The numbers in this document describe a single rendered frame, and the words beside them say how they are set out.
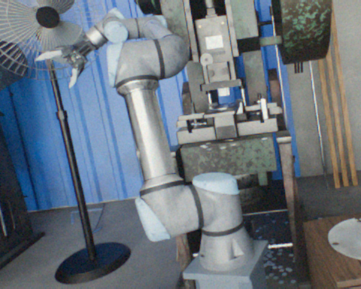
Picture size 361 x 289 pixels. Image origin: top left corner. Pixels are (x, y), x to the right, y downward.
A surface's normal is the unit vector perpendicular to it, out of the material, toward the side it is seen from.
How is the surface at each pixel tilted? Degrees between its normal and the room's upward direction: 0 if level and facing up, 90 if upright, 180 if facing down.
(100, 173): 90
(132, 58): 69
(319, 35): 139
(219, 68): 90
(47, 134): 90
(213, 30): 90
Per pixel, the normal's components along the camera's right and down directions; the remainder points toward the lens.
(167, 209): 0.22, -0.30
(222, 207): 0.36, 0.08
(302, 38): 0.07, 0.84
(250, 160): -0.07, 0.16
